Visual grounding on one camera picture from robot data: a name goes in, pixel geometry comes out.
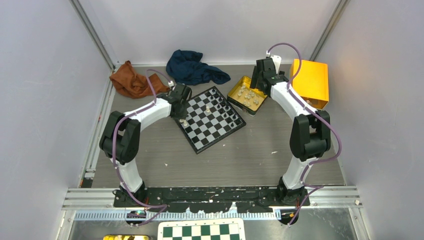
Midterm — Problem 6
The gold tin tray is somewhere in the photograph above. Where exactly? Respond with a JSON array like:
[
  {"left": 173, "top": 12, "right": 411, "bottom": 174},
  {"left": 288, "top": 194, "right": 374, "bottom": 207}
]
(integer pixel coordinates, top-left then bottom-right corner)
[{"left": 227, "top": 76, "right": 268, "bottom": 117}]

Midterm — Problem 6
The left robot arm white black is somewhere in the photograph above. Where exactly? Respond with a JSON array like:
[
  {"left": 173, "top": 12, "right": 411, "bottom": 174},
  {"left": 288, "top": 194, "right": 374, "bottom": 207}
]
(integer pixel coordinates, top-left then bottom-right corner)
[{"left": 99, "top": 83, "right": 192, "bottom": 207}]

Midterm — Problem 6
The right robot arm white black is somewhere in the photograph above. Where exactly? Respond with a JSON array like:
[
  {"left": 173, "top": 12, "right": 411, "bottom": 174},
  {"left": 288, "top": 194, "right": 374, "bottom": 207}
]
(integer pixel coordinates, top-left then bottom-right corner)
[{"left": 250, "top": 57, "right": 331, "bottom": 206}]

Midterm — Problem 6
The green white checkered board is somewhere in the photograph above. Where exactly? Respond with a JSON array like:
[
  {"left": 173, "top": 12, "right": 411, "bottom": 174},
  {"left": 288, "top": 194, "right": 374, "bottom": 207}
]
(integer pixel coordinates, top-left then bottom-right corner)
[{"left": 157, "top": 218, "right": 246, "bottom": 240}]

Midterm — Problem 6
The dark blue cloth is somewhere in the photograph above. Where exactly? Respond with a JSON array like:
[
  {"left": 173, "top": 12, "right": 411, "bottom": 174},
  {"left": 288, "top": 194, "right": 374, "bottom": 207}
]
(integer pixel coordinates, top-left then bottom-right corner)
[{"left": 165, "top": 49, "right": 231, "bottom": 86}]

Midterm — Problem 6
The black white chessboard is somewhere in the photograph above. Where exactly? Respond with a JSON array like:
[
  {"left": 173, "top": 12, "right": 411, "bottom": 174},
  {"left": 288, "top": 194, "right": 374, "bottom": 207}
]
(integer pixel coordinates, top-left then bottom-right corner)
[{"left": 175, "top": 86, "right": 246, "bottom": 154}]

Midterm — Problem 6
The yellow drawer box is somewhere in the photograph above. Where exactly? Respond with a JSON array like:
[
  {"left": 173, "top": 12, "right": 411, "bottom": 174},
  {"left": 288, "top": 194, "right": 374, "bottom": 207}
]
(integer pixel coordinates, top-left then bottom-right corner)
[{"left": 289, "top": 59, "right": 330, "bottom": 110}]

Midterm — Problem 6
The orange brown cloth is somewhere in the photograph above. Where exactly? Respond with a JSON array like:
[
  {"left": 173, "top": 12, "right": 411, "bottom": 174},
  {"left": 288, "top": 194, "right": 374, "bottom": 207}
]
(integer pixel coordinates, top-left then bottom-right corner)
[{"left": 109, "top": 60, "right": 170, "bottom": 99}]

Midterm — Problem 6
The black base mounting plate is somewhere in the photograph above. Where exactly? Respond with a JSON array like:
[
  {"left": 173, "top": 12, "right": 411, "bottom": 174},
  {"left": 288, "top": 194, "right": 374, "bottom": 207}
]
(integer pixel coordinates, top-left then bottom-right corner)
[{"left": 113, "top": 185, "right": 308, "bottom": 214}]

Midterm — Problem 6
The gold object bottom edge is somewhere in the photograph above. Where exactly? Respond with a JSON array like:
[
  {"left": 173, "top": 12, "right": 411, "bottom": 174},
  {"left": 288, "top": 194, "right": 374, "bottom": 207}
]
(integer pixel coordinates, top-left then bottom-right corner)
[{"left": 103, "top": 234, "right": 152, "bottom": 240}]

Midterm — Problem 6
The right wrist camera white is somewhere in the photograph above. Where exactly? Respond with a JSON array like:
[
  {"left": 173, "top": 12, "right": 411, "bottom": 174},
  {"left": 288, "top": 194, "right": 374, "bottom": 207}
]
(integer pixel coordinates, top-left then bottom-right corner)
[{"left": 266, "top": 50, "right": 282, "bottom": 74}]

